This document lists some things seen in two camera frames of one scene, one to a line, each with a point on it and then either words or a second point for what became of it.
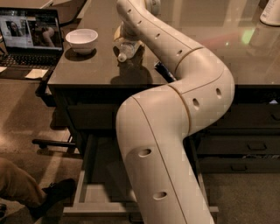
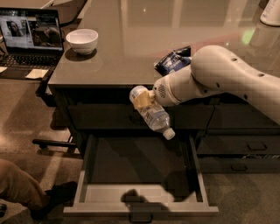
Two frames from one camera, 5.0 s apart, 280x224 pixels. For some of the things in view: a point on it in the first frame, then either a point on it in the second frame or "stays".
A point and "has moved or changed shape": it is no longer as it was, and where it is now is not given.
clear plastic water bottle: x=123 y=50 has moved or changed shape
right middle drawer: x=238 y=144 stays
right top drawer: x=248 y=115 stays
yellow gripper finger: x=117 y=32 to x=143 y=99
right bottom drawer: x=240 y=165 stays
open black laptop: x=31 y=42 stays
